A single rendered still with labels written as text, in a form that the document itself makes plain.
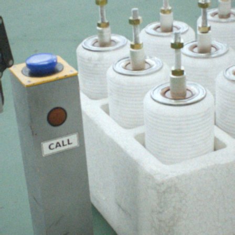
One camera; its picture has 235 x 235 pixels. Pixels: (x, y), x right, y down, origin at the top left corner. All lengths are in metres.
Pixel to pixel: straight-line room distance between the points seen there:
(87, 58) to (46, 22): 0.99
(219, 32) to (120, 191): 0.35
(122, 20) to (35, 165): 1.19
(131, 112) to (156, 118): 0.11
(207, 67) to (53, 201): 0.31
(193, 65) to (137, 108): 0.11
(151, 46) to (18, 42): 0.84
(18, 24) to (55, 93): 1.24
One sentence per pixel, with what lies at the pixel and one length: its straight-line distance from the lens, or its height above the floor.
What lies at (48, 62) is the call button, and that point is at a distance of 0.79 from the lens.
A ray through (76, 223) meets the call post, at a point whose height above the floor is 0.09.
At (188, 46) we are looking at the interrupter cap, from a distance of 1.02.
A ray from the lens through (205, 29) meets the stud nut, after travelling 1.00.
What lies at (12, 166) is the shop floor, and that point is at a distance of 1.23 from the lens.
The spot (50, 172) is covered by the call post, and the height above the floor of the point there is 0.18.
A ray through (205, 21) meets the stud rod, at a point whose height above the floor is 0.30.
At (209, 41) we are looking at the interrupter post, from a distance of 1.00.
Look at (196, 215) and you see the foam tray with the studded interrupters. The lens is 0.87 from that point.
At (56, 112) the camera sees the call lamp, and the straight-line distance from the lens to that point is 0.80.
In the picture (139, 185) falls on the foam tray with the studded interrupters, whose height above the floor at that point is 0.14.
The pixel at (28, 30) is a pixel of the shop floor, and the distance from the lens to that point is 1.96.
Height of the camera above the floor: 0.62
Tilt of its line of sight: 27 degrees down
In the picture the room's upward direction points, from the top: 4 degrees counter-clockwise
